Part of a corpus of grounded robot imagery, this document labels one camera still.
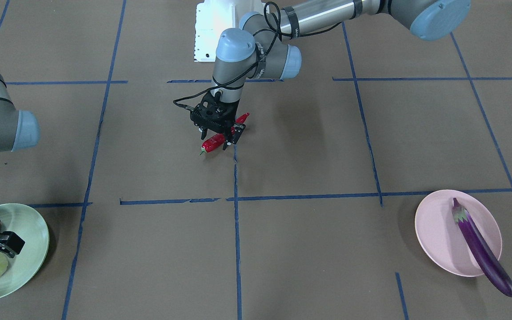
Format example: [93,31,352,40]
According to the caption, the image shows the purple eggplant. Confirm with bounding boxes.
[452,198,512,297]

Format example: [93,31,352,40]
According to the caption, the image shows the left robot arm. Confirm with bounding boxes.
[173,0,471,146]

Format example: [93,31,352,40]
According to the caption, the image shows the green plate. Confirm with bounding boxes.
[0,203,50,298]

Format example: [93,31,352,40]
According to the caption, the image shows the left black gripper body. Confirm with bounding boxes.
[190,92,240,134]

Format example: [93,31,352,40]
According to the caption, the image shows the white metal base plate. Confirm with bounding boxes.
[193,0,264,63]

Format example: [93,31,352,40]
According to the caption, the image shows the pink plate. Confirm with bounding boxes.
[414,190,503,277]

